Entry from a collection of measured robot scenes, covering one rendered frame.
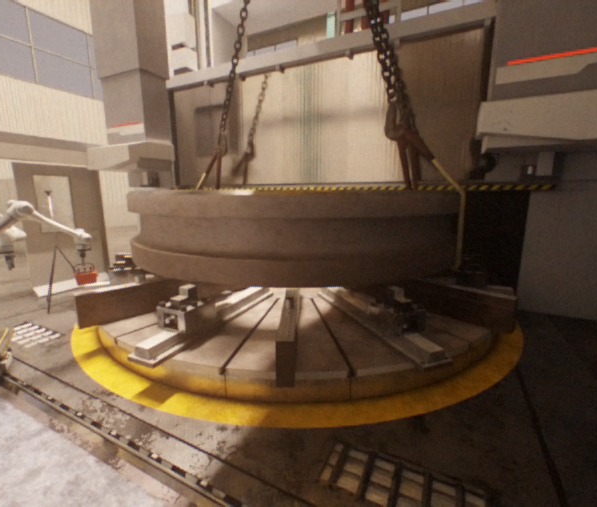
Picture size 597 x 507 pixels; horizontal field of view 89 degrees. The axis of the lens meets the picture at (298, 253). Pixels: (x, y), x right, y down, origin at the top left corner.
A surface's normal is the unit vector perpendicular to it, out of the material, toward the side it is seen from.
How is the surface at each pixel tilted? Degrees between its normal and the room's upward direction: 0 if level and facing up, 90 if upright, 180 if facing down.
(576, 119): 90
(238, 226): 90
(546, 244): 90
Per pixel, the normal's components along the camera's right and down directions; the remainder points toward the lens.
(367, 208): 0.27, 0.18
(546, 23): -0.45, 0.17
